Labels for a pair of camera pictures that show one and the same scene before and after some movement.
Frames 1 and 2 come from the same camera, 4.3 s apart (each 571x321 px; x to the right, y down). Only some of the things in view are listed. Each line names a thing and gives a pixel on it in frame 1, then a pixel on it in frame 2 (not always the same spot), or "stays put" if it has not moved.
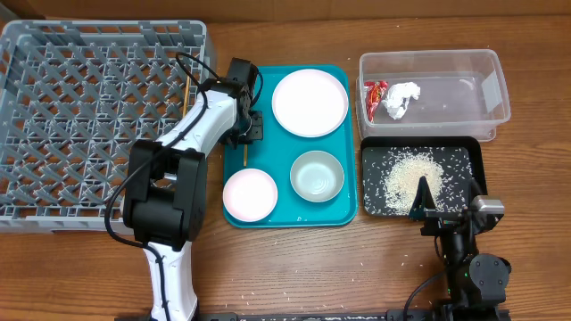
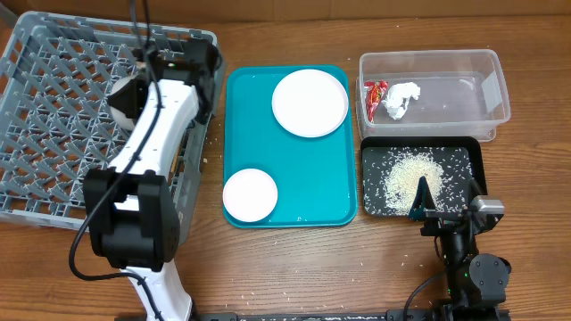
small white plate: [250, 194] stays put
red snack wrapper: [374, 92] stays put
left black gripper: [254, 127] -> [205, 83]
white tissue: [398, 96] stays put
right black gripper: [438, 223] stays put
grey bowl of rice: [317, 176] -> [122, 119]
